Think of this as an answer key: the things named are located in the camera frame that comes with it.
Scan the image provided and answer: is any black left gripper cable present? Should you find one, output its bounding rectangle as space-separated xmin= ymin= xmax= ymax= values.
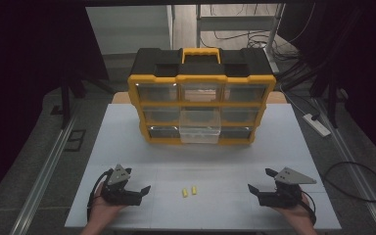
xmin=86 ymin=168 xmax=115 ymax=224

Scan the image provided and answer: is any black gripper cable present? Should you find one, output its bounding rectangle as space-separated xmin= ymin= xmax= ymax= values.
xmin=301 ymin=190 xmax=318 ymax=227
xmin=86 ymin=168 xmax=115 ymax=224

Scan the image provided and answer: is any person's left hand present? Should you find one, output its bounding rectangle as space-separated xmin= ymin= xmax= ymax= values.
xmin=89 ymin=181 xmax=128 ymax=227

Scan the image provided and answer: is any tangle of black cables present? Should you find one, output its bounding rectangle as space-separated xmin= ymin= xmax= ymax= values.
xmin=199 ymin=3 xmax=300 ymax=64

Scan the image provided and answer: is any yellow black organizer cabinet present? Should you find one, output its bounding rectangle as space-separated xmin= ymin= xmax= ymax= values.
xmin=127 ymin=47 xmax=277 ymax=146

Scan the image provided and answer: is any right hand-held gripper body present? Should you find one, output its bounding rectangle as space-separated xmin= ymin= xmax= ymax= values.
xmin=257 ymin=166 xmax=318 ymax=210

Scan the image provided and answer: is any white metal frame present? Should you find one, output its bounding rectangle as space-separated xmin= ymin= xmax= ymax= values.
xmin=195 ymin=3 xmax=287 ymax=74

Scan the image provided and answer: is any person's right hand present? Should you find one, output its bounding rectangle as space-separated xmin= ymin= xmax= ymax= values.
xmin=273 ymin=191 xmax=316 ymax=227

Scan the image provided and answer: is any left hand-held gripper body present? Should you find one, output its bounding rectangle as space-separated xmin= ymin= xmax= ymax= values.
xmin=100 ymin=164 xmax=143 ymax=207

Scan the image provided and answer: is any black looped floor cable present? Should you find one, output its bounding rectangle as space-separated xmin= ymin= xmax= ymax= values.
xmin=322 ymin=161 xmax=376 ymax=204

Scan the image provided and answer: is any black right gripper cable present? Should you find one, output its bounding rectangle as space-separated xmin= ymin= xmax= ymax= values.
xmin=301 ymin=190 xmax=318 ymax=227

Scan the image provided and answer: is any set of clear drawers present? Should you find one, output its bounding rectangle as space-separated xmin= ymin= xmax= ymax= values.
xmin=134 ymin=81 xmax=270 ymax=140

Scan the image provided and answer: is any black stand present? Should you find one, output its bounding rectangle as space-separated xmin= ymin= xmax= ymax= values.
xmin=50 ymin=72 xmax=113 ymax=129
xmin=308 ymin=64 xmax=345 ymax=129

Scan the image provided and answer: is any white power strip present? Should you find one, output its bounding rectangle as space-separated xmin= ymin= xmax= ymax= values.
xmin=302 ymin=113 xmax=332 ymax=138

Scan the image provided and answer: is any white partition panel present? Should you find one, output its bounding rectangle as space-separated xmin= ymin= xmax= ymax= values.
xmin=85 ymin=5 xmax=174 ymax=56

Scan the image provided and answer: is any clear plastic drawer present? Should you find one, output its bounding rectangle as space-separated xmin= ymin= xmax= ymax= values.
xmin=178 ymin=108 xmax=222 ymax=145

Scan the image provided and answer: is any dark floor socket plate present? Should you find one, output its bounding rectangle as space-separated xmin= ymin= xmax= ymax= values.
xmin=63 ymin=128 xmax=87 ymax=153

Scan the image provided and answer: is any dark curtain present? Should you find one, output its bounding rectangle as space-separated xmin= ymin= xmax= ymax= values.
xmin=277 ymin=0 xmax=376 ymax=162
xmin=0 ymin=0 xmax=110 ymax=211

